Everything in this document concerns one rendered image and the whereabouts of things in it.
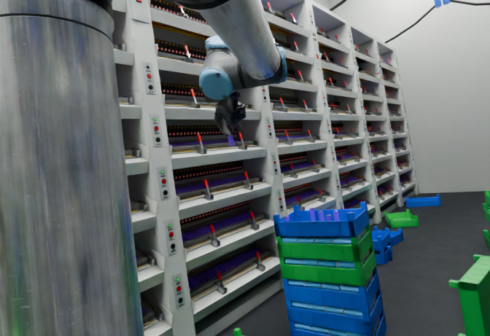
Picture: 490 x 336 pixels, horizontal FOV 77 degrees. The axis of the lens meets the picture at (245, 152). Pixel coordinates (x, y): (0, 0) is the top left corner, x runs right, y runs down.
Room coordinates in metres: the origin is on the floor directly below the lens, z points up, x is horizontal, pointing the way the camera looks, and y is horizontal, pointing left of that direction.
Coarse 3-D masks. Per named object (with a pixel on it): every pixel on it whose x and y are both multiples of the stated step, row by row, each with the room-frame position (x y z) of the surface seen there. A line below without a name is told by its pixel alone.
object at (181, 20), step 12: (156, 0) 1.40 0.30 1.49; (156, 12) 1.21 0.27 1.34; (168, 12) 1.33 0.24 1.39; (180, 12) 1.33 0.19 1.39; (192, 12) 1.56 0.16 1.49; (156, 24) 1.33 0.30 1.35; (168, 24) 1.26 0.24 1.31; (180, 24) 1.30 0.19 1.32; (192, 24) 1.35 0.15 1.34; (204, 24) 1.40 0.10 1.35; (192, 36) 1.54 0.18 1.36; (204, 36) 1.54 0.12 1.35
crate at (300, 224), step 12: (360, 204) 1.17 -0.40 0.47; (276, 216) 1.17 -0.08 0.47; (300, 216) 1.33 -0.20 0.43; (324, 216) 1.27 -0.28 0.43; (348, 216) 1.02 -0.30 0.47; (360, 216) 1.08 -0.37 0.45; (276, 228) 1.17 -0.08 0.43; (288, 228) 1.15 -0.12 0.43; (300, 228) 1.12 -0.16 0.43; (312, 228) 1.09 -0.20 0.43; (324, 228) 1.07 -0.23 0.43; (336, 228) 1.04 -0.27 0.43; (348, 228) 1.02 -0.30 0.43; (360, 228) 1.06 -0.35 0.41
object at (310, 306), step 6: (294, 306) 1.17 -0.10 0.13; (300, 306) 1.15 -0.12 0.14; (306, 306) 1.14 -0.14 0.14; (312, 306) 1.13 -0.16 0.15; (318, 306) 1.12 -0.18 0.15; (324, 306) 1.11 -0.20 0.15; (330, 306) 1.10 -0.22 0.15; (372, 306) 1.10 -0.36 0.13; (330, 312) 1.10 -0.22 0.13; (336, 312) 1.08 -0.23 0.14; (342, 312) 1.07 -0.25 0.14; (348, 312) 1.06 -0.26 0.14; (354, 312) 1.04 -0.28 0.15; (360, 312) 1.04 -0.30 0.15
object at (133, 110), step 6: (120, 90) 1.20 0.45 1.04; (126, 90) 1.17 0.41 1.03; (120, 96) 1.20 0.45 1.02; (126, 96) 1.14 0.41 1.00; (132, 96) 1.14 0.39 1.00; (138, 96) 1.12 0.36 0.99; (132, 102) 1.14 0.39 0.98; (138, 102) 1.12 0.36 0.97; (120, 108) 1.06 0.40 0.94; (126, 108) 1.07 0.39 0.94; (132, 108) 1.09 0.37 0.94; (138, 108) 1.10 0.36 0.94; (126, 114) 1.08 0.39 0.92; (132, 114) 1.09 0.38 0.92; (138, 114) 1.11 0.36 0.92
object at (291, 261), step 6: (288, 258) 1.19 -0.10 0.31; (294, 258) 1.18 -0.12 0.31; (366, 258) 1.11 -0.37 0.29; (294, 264) 1.16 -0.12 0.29; (300, 264) 1.14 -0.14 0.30; (306, 264) 1.13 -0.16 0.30; (312, 264) 1.11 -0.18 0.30; (318, 264) 1.10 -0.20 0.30; (324, 264) 1.09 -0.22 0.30; (330, 264) 1.07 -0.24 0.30; (336, 264) 1.07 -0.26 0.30; (342, 264) 1.05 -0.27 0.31; (348, 264) 1.04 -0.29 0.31
